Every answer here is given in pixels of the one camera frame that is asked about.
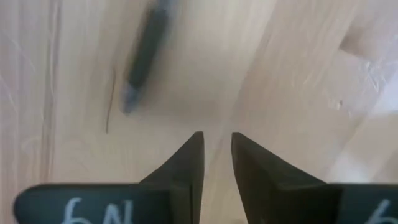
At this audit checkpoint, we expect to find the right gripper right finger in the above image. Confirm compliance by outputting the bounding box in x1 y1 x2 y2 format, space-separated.
231 131 345 224

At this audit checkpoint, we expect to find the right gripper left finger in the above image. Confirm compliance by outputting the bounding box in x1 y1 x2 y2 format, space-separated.
139 131 205 224

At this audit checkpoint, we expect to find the black retractable gel pen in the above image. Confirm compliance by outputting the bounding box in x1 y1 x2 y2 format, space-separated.
119 0 177 115

